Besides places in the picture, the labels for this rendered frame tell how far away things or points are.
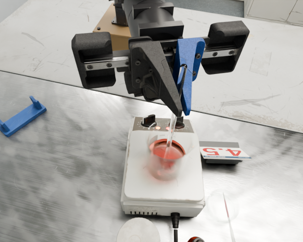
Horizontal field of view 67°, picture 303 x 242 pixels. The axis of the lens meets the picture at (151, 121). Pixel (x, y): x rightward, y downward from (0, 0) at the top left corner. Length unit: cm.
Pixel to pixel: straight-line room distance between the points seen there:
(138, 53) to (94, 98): 36
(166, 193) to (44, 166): 26
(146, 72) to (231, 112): 36
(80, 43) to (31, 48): 55
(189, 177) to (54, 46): 57
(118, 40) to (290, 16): 245
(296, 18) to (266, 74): 223
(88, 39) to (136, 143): 21
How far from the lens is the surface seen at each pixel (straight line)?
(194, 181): 36
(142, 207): 37
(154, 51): 23
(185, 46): 24
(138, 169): 36
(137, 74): 25
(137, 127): 44
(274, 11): 285
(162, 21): 27
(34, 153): 52
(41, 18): 92
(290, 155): 57
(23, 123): 57
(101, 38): 24
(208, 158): 46
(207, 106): 57
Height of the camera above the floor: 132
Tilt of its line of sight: 53 degrees down
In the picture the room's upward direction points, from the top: 3 degrees clockwise
